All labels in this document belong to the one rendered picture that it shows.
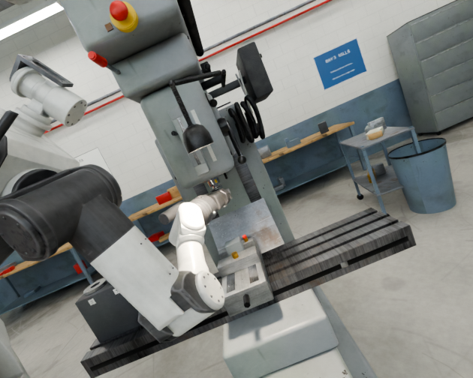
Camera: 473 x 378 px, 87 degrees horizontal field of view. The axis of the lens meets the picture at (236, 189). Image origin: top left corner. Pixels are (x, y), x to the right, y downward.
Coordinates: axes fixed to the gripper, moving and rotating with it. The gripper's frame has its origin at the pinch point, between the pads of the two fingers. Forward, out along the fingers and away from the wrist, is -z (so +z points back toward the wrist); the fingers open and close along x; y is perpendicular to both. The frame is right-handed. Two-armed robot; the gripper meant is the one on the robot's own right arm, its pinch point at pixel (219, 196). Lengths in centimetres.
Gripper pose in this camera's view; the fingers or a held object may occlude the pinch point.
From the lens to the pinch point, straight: 90.7
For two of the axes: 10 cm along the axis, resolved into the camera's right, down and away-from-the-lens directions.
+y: 4.0, 9.0, 1.7
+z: -3.6, 3.2, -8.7
